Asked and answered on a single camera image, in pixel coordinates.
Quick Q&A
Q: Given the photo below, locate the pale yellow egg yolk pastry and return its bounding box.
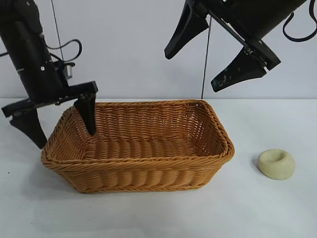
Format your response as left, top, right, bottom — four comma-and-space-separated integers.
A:
257, 148, 296, 179

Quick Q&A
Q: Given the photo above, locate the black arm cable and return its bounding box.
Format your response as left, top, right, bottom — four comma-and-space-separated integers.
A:
282, 0, 317, 42
46, 39, 83, 63

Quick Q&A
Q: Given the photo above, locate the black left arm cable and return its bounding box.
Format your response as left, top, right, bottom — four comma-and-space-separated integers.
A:
46, 39, 83, 63

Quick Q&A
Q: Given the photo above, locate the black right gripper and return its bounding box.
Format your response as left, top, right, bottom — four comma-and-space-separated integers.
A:
164, 0, 308, 93

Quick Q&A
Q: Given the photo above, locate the tan woven wicker basket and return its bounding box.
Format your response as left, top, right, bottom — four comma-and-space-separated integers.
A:
41, 99, 235, 194

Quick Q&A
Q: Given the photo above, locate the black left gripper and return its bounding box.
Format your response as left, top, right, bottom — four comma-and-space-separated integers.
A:
0, 21, 99, 150

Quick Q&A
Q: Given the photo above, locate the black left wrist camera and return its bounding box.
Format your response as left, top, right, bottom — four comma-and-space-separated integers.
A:
49, 60, 76, 81

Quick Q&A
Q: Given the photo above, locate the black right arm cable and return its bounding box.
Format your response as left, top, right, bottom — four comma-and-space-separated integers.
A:
282, 0, 317, 42

